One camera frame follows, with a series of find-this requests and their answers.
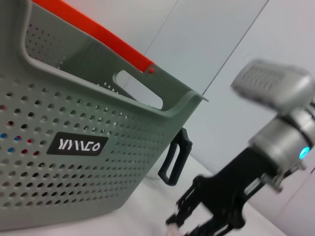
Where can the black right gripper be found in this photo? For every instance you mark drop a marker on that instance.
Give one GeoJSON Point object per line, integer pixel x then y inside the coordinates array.
{"type": "Point", "coordinates": [226, 191]}

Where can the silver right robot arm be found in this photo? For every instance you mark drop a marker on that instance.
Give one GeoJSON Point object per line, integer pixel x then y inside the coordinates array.
{"type": "Point", "coordinates": [283, 140]}

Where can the grey perforated storage bin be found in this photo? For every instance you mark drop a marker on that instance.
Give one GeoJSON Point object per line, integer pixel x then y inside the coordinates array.
{"type": "Point", "coordinates": [73, 172]}

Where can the orange-red background bar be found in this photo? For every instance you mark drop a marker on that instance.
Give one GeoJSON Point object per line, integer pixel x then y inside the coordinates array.
{"type": "Point", "coordinates": [98, 32]}

